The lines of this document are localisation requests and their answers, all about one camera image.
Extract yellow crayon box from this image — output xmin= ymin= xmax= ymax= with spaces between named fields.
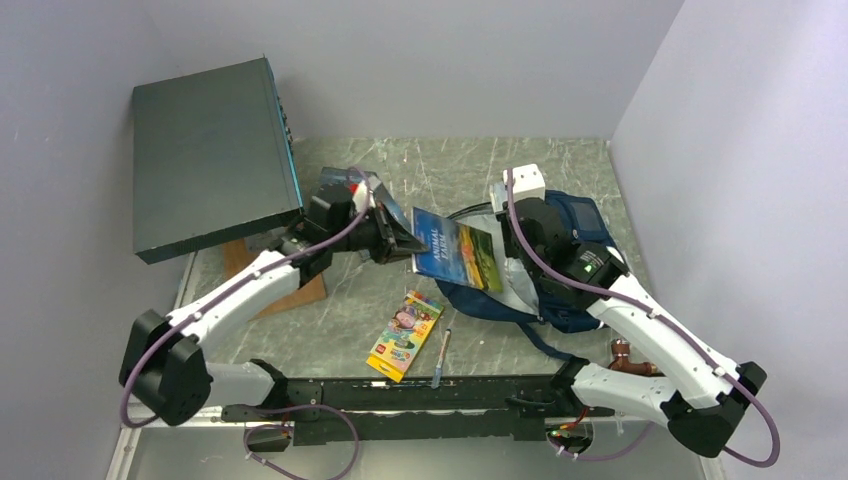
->
xmin=366 ymin=290 xmax=444 ymax=382

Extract Nineteen Eighty-Four book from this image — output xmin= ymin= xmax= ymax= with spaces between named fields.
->
xmin=319 ymin=167 xmax=412 ymax=230

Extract copper pipe fitting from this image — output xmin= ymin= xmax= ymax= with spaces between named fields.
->
xmin=608 ymin=338 xmax=659 ymax=377

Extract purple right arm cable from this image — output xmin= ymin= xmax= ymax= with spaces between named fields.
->
xmin=503 ymin=168 xmax=781 ymax=469

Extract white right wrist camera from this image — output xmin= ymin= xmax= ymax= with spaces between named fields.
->
xmin=489 ymin=163 xmax=546 ymax=214

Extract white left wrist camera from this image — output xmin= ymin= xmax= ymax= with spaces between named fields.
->
xmin=350 ymin=182 xmax=375 ymax=214

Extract Animal Farm book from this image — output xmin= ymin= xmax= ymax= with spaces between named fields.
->
xmin=411 ymin=207 xmax=503 ymax=292

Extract wooden board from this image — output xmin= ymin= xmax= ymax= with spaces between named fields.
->
xmin=221 ymin=238 xmax=327 ymax=320

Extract blue pen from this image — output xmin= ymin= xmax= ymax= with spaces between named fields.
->
xmin=431 ymin=328 xmax=452 ymax=389

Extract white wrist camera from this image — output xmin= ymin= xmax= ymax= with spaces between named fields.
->
xmin=350 ymin=182 xmax=375 ymax=214
xmin=489 ymin=163 xmax=546 ymax=214

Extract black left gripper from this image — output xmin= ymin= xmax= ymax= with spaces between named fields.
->
xmin=329 ymin=201 xmax=430 ymax=265

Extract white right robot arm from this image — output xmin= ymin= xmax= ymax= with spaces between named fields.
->
xmin=496 ymin=198 xmax=767 ymax=458

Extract dark grey metal equipment box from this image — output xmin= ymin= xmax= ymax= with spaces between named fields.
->
xmin=131 ymin=57 xmax=303 ymax=264

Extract navy blue student backpack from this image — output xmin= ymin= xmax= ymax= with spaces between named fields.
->
xmin=436 ymin=190 xmax=629 ymax=361

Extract aluminium frame rail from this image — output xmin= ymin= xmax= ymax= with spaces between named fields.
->
xmin=105 ymin=251 xmax=727 ymax=480

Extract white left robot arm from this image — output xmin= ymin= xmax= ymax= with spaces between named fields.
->
xmin=119 ymin=181 xmax=428 ymax=428

